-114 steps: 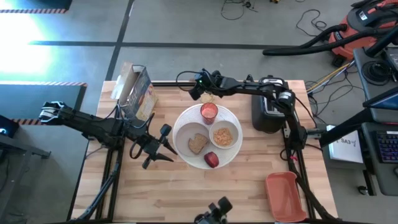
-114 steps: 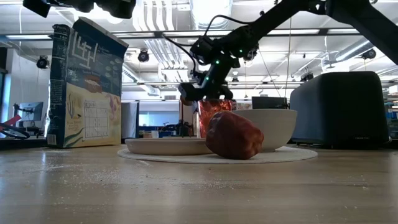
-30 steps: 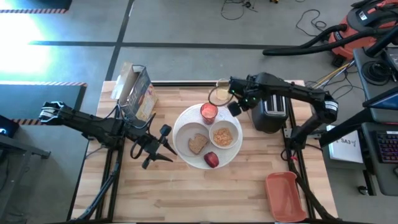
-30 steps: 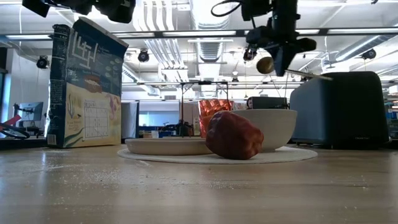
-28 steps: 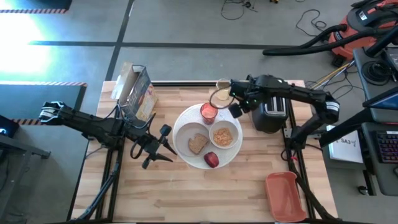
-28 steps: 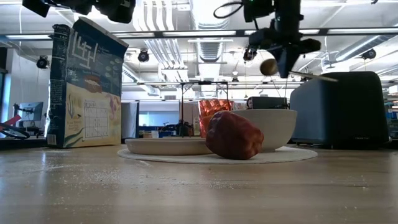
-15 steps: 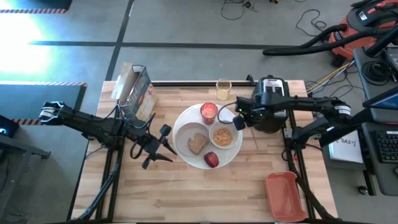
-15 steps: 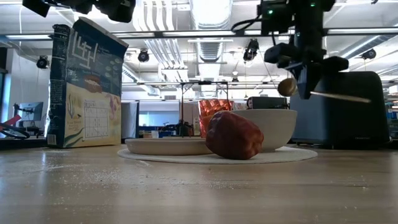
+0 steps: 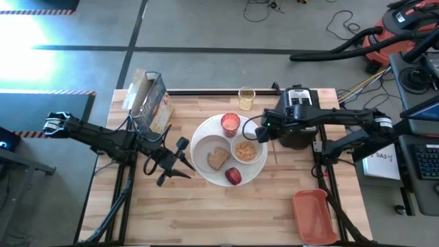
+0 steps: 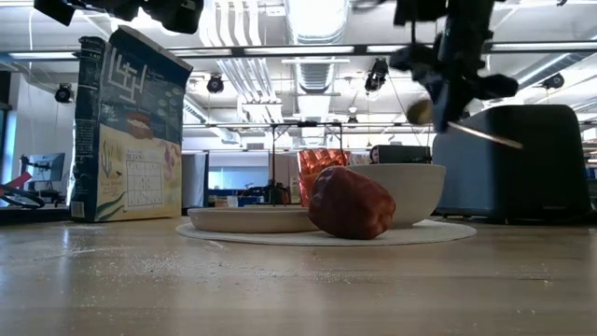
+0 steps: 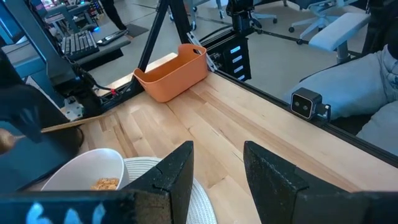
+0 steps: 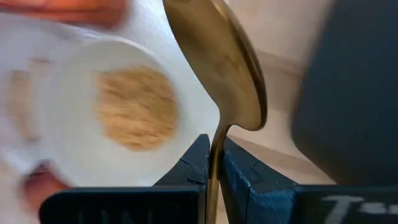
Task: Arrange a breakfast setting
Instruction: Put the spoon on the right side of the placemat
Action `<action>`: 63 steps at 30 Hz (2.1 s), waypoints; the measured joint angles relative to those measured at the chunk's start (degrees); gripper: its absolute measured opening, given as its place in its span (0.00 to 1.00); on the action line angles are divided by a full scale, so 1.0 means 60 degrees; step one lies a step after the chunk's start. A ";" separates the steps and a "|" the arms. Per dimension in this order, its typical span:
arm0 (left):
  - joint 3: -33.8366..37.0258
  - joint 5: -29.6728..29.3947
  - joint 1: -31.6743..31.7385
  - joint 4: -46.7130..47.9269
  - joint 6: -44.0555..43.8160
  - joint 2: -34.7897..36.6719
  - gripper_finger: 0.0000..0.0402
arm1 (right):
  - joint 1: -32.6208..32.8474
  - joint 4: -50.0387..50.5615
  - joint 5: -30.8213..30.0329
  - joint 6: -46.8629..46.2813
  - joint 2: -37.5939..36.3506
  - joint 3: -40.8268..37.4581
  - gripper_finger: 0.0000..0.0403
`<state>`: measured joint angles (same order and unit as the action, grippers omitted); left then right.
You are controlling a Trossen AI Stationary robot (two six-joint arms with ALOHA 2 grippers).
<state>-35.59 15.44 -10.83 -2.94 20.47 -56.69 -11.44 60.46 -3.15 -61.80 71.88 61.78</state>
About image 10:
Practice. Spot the beige ceramic plate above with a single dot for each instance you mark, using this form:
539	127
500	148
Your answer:
252	220

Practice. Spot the copper orange faceted tumbler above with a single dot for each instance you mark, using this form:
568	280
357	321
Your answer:
322	163

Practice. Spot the black ceiling spotlight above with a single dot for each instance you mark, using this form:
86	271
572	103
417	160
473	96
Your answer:
64	93
377	74
553	81
215	85

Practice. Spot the black toaster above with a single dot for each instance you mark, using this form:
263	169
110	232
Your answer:
517	177

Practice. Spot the blue cereal box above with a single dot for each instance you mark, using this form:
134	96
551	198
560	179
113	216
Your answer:
130	140

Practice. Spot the background black workbench frame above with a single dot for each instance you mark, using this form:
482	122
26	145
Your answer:
233	125

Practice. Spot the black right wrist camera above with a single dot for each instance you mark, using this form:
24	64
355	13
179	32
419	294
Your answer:
499	86

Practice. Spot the background computer monitor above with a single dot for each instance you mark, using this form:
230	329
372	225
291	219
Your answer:
46	167

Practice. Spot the black table frame rail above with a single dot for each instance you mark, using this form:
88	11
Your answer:
37	215

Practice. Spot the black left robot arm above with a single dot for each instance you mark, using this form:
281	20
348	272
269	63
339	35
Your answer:
56	10

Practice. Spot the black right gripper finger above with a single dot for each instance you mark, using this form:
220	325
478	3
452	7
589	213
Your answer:
450	109

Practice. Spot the white ceramic bowl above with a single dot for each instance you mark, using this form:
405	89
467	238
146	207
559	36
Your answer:
415	191

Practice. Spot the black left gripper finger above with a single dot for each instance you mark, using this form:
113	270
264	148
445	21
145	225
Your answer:
179	14

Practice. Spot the person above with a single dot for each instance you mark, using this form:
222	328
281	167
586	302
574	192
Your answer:
373	154

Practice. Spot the red toy fruit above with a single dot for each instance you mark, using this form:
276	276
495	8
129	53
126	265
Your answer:
350	205

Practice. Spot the white round woven placemat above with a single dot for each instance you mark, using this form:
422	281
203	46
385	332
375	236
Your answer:
280	237

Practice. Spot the background black robot arm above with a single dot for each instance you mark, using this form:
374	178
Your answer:
275	193

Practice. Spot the red and black wheel device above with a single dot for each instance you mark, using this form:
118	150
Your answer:
21	179

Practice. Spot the silver ventilation duct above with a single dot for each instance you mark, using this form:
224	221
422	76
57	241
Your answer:
317	28

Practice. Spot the black flat screen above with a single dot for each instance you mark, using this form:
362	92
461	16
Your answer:
403	154

